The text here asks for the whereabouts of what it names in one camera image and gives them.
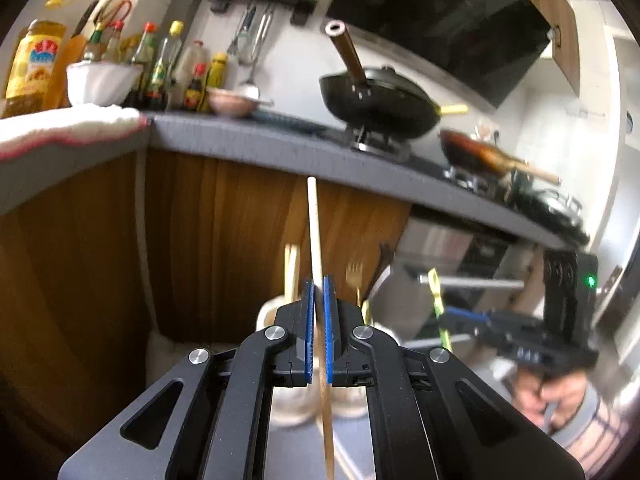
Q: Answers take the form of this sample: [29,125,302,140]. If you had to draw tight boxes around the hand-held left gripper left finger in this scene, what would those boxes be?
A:
[57,280,317,480]

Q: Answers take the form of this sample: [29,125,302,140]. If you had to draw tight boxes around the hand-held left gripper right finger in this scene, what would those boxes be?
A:
[322,275,586,480]

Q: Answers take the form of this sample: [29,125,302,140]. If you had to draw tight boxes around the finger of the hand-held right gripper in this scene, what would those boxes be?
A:
[440,306,495,332]

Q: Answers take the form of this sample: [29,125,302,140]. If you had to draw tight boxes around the gold metal fork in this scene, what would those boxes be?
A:
[345,260,366,307]

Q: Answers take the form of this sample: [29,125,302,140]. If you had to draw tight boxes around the floral ceramic utensil holder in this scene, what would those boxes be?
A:
[256,295,372,425]

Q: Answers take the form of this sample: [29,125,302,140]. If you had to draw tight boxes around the pale bamboo chopstick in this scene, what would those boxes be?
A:
[306,177,337,480]

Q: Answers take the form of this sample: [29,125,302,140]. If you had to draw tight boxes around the person's right hand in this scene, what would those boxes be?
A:
[514,364,595,432]

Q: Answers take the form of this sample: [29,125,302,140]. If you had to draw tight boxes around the stainless steel oven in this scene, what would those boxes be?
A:
[369,216,547,352]

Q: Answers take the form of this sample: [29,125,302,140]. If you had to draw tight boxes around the dark pot with lid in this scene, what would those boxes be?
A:
[511,185,591,244]

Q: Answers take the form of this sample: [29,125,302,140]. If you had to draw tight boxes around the person's plaid clothing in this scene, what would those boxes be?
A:
[546,394,632,467]

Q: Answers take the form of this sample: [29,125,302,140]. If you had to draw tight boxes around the wooden kitchen cabinet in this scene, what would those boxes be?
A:
[0,149,412,461]

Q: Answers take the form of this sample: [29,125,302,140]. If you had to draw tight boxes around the brown frying pan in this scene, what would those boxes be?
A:
[438,128,562,187]

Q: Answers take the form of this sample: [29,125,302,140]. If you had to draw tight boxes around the grey kitchen countertop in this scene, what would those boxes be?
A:
[0,111,587,252]

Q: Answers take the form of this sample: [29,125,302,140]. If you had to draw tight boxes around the gas stove burner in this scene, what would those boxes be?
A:
[349,126,412,157]

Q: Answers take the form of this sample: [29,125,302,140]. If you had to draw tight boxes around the pink bowl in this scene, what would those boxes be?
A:
[207,87,274,119]

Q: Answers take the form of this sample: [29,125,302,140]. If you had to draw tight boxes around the dark sauce bottle red label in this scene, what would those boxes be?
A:
[184,63,209,111]

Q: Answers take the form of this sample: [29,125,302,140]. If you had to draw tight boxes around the yellow squeeze bottle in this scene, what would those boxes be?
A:
[199,52,229,113]

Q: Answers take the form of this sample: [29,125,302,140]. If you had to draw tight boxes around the hanging metal ladle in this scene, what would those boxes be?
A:
[239,6,275,100]

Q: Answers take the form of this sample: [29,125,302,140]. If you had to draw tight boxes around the wooden upper cabinet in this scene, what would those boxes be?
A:
[494,0,582,97]

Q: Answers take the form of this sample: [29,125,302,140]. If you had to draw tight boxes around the clear plastic bottle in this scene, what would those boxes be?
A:
[172,40,209,111]

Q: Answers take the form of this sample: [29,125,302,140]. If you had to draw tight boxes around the black range hood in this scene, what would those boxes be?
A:
[326,0,554,110]

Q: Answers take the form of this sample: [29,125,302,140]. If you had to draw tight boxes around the yellow-capped glass bottle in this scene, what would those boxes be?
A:
[149,20,185,111]

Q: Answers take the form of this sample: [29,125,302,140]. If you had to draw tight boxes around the hanging metal utensil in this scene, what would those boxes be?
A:
[227,5,259,64]

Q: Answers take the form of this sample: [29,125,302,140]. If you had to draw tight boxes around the white towel with red trim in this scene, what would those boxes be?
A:
[0,104,152,162]

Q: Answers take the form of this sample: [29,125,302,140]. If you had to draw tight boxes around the red-capped sauce bottle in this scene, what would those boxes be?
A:
[131,22,157,109]

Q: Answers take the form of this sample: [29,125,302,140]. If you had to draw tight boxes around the white bowl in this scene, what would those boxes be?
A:
[66,59,145,109]

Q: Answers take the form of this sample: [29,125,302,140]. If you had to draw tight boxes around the large yellow oil bottle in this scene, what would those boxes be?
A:
[4,19,67,117]

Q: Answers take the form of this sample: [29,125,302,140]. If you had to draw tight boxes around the metal oven handle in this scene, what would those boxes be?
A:
[418,273,524,291]

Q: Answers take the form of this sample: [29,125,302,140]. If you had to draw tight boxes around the black wok with brown handle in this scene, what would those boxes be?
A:
[319,20,442,143]

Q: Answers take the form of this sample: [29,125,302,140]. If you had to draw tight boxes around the red-handled scissors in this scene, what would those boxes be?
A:
[101,0,133,32]

